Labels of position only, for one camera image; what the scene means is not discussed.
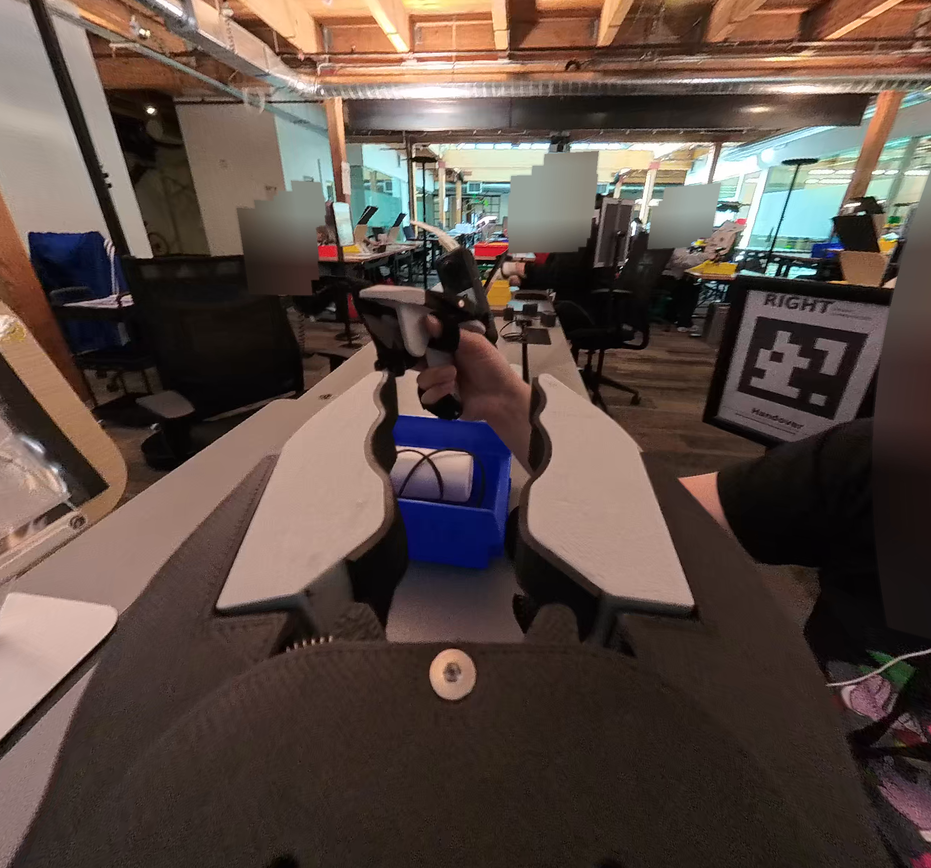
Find person's black shirt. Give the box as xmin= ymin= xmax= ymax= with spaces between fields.
xmin=716 ymin=417 xmax=877 ymax=658

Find black framed printed tag sign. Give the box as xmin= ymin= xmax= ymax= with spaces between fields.
xmin=702 ymin=274 xmax=894 ymax=447

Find cardboard box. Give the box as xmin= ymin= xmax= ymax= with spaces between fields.
xmin=836 ymin=249 xmax=897 ymax=289

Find black floor lamp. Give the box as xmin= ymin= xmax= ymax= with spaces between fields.
xmin=767 ymin=154 xmax=817 ymax=254

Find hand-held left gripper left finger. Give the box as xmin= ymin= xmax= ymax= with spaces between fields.
xmin=216 ymin=371 xmax=410 ymax=629

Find wooden support post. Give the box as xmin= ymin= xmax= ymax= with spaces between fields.
xmin=0 ymin=188 xmax=96 ymax=405

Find silver ventilation duct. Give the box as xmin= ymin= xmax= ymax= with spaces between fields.
xmin=91 ymin=0 xmax=877 ymax=104

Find wooden rounded board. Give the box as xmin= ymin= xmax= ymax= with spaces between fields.
xmin=0 ymin=303 xmax=129 ymax=521

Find thin white cable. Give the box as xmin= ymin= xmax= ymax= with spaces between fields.
xmin=825 ymin=647 xmax=931 ymax=689

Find black metal pole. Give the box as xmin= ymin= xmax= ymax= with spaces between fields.
xmin=13 ymin=0 xmax=133 ymax=260

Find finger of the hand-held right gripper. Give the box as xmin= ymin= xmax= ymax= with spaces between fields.
xmin=358 ymin=284 xmax=437 ymax=375

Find person's floral printed pants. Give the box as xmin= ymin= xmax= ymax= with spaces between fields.
xmin=828 ymin=653 xmax=931 ymax=868

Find white roll with black cable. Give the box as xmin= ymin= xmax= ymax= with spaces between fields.
xmin=393 ymin=449 xmax=486 ymax=505

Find grey computer monitor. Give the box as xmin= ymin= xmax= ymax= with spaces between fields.
xmin=592 ymin=197 xmax=639 ymax=270

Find clear acrylic sign stand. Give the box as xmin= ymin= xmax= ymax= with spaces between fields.
xmin=0 ymin=403 xmax=119 ymax=742

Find black office chair grey armrest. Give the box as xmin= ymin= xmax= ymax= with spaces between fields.
xmin=122 ymin=253 xmax=306 ymax=471

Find black mesh office chair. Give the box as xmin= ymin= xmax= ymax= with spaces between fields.
xmin=555 ymin=248 xmax=657 ymax=408

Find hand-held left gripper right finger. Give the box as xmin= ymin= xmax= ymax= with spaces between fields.
xmin=515 ymin=372 xmax=697 ymax=647

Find blue fabric cover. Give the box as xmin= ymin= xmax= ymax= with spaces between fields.
xmin=28 ymin=230 xmax=136 ymax=356

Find blue plastic bin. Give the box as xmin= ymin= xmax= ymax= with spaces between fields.
xmin=391 ymin=415 xmax=513 ymax=570

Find person's right hand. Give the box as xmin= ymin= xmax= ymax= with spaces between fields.
xmin=418 ymin=320 xmax=515 ymax=421

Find person's right forearm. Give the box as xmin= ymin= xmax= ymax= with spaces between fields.
xmin=465 ymin=366 xmax=538 ymax=480

